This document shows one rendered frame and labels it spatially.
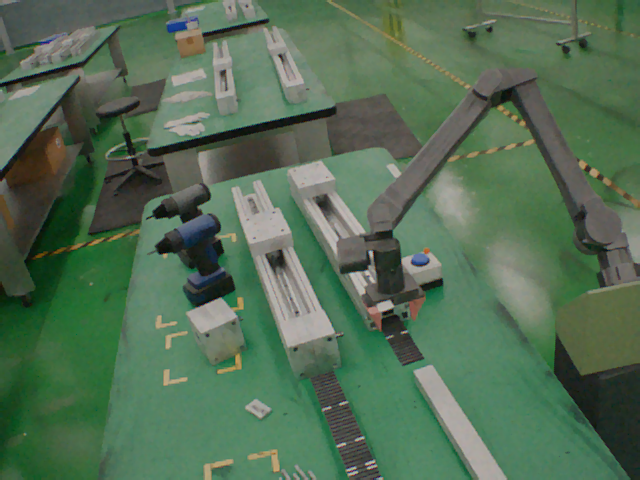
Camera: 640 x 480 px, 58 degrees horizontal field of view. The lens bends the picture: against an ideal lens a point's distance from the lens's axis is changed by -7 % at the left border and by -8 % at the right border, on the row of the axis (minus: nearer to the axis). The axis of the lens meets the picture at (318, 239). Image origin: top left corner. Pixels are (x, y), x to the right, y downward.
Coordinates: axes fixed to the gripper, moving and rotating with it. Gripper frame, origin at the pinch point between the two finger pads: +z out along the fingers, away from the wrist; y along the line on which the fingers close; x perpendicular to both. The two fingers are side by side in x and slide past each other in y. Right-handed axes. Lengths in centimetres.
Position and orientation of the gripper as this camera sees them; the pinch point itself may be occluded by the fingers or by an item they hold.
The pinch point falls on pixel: (396, 321)
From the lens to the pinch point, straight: 135.3
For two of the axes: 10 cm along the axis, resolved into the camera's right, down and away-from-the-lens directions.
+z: 1.8, 8.6, 4.8
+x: 2.5, 4.4, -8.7
